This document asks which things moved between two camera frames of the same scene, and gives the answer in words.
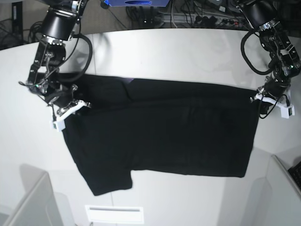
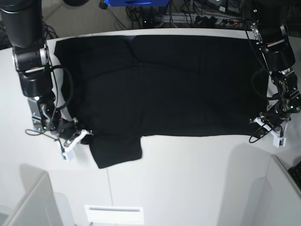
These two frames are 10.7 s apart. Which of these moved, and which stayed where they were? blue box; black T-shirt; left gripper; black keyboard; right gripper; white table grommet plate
Moved: right gripper; black T-shirt; left gripper
Stayed: white table grommet plate; black keyboard; blue box
